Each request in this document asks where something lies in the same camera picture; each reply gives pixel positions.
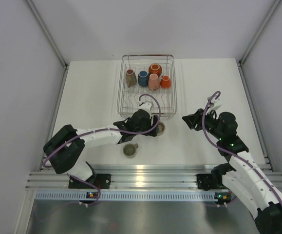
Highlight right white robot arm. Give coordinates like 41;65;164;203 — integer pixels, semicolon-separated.
182;109;282;234

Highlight beige speckled cup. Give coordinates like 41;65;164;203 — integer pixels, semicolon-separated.
157;122;166;136

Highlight small orange cup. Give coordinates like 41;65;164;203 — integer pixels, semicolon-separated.
160;76;171;89

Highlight purple cable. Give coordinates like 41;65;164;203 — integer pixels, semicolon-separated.
42;94;161;205
202;91;282;234

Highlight dark blue cup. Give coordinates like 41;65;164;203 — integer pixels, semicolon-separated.
138;71;149;87

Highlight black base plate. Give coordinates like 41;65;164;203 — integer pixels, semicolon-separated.
196;174;219;191
68;174;111;189

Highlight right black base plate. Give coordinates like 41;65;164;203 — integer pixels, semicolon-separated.
196;174;219;191

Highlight slotted cable duct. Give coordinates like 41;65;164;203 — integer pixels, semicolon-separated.
35;191;218;201

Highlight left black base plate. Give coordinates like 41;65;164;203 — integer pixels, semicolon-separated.
68;174;111;189

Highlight pink cup white interior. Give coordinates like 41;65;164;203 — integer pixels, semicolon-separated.
148;74;160;90

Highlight orange cup black interior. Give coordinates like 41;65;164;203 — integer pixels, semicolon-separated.
149;63;162;76

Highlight aluminium rail frame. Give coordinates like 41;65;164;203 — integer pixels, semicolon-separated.
25;164;214;191

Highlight metal wire dish rack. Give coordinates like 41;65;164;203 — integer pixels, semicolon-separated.
117;54;177;119

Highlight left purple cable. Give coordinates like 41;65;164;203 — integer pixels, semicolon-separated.
42;94;161;205

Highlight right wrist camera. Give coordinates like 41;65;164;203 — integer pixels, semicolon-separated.
207;97;222;112

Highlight grey-green cup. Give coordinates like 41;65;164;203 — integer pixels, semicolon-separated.
123;143;139;158

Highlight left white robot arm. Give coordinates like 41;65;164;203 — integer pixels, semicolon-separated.
42;109;161;188

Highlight black cup brown handle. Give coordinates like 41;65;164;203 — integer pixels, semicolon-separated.
125;69;137;87

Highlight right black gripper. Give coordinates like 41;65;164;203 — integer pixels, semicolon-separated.
183;106;224;140

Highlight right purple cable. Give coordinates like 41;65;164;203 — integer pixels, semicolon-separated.
202;91;282;234

